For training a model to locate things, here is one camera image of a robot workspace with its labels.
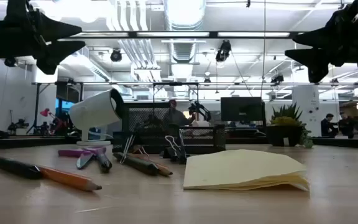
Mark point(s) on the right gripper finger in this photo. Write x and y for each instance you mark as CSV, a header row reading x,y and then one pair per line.
x,y
325,36
319,60

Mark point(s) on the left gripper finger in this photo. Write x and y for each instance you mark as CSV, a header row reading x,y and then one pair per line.
x,y
56,31
54,54

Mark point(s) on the black binder clip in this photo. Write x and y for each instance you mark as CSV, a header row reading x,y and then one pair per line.
x,y
174,155
127,146

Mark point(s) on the black pen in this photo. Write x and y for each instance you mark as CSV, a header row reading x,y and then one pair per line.
x,y
11,166

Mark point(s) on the orange pencil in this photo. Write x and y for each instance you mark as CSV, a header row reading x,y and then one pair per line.
x,y
67,179
164,170
135,163

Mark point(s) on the yellow sticky note pad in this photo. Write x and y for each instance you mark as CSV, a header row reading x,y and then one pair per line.
x,y
241,168

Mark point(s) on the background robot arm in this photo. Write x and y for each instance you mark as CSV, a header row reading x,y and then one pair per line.
x,y
199,110

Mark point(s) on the black mesh desk organizer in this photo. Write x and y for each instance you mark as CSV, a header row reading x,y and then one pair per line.
x,y
204,137

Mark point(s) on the red desk lamp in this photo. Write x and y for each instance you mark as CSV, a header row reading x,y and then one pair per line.
x,y
44,112

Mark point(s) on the person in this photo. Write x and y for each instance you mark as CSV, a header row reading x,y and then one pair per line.
x,y
327,126
174,115
347,126

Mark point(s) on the potted succulent plant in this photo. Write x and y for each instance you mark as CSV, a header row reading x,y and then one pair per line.
x,y
283,133

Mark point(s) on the black computer monitor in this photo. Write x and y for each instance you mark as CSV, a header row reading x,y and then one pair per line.
x,y
242,109

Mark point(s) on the black overhead light bar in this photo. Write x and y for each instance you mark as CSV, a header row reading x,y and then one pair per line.
x,y
213,34

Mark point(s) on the black ceiling camera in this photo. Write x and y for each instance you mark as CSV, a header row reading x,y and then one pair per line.
x,y
223,51
116,56
277,79
10,62

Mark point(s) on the black background station frame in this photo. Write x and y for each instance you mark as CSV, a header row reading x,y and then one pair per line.
x,y
38,109

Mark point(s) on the black aluminium table frame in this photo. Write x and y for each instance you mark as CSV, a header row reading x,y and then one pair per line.
x,y
26,143

